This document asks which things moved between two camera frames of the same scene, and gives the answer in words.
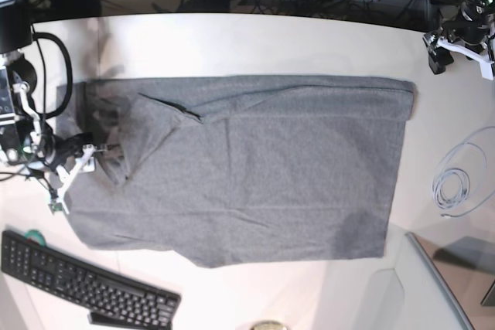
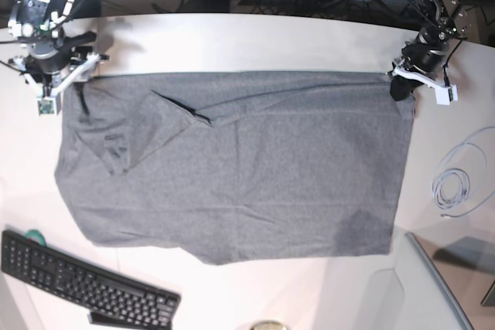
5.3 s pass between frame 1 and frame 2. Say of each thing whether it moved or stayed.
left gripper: moved
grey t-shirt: moved
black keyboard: stayed
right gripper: moved
